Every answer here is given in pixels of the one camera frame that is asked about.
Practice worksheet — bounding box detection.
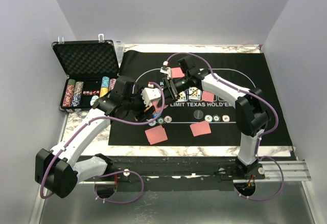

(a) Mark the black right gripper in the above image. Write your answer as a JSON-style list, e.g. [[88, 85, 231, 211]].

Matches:
[[158, 75, 191, 108]]

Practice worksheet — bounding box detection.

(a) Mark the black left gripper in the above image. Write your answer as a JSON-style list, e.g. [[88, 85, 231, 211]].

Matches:
[[123, 87, 156, 122]]

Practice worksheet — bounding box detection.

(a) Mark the nine of clubs card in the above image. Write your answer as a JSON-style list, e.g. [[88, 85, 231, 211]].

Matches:
[[178, 91, 187, 102]]

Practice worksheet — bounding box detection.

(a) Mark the red backed card deck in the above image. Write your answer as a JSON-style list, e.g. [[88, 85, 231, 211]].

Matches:
[[152, 100, 161, 113]]

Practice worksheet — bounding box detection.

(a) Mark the red backed playing card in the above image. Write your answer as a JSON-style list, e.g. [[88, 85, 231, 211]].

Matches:
[[171, 67, 184, 78], [190, 121, 212, 137], [145, 125, 168, 145]]

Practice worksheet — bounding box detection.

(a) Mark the red white poker chip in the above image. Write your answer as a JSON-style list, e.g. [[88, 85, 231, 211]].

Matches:
[[222, 115, 230, 122], [164, 116, 172, 123]]

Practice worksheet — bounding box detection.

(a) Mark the green white poker chip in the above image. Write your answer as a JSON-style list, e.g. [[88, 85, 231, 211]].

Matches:
[[157, 118, 165, 125], [213, 115, 220, 122]]

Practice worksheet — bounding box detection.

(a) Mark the black dealer button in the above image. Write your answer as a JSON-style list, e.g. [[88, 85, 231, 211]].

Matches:
[[193, 109, 204, 120]]

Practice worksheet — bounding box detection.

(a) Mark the red backed burn card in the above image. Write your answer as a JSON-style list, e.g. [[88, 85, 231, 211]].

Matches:
[[202, 91, 215, 103]]

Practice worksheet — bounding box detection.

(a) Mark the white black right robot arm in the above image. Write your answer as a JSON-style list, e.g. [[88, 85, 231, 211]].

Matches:
[[159, 58, 271, 179]]

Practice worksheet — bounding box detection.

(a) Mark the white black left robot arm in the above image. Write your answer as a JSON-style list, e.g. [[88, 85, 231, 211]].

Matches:
[[35, 76, 163, 199]]

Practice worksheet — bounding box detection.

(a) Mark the pink green chip stack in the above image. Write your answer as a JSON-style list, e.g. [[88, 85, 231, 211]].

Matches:
[[108, 78, 116, 91]]

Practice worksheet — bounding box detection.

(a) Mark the yellow white chip stack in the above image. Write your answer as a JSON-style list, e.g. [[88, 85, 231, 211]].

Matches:
[[99, 87, 109, 98]]

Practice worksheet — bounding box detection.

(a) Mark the black poker table mat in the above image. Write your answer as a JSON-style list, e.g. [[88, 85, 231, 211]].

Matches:
[[120, 50, 292, 146]]

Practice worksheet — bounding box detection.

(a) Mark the light blue chip stack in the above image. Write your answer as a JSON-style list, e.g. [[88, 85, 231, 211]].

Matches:
[[101, 76, 110, 88]]

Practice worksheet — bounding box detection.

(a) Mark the white green chip stack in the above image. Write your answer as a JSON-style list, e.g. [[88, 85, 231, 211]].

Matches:
[[90, 95, 99, 106]]

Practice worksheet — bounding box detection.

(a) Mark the red dice row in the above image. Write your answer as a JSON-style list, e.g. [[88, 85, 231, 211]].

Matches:
[[82, 90, 100, 96]]

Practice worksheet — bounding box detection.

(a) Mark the black aluminium chip case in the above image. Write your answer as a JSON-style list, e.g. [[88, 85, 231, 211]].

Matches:
[[51, 34, 119, 112]]

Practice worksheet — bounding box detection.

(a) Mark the blue white chip stack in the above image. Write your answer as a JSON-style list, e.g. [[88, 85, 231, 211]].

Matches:
[[71, 81, 84, 106]]

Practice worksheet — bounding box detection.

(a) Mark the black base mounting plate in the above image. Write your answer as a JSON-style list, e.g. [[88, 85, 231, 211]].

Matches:
[[84, 154, 266, 193]]

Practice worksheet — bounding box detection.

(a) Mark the red white chip stack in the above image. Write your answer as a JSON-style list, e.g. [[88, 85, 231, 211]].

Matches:
[[62, 84, 75, 107]]

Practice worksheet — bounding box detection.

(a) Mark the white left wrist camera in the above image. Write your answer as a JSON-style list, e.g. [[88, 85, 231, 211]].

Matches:
[[141, 87, 161, 107]]

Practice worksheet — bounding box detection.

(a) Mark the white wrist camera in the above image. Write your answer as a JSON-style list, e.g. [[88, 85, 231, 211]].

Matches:
[[141, 87, 161, 107], [160, 61, 172, 79]]

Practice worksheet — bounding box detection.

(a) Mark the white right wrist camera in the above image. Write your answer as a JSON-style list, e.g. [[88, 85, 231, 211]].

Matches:
[[160, 61, 172, 79]]

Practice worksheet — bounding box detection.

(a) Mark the aluminium extrusion rail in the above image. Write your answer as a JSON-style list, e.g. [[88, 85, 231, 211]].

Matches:
[[61, 160, 312, 185]]

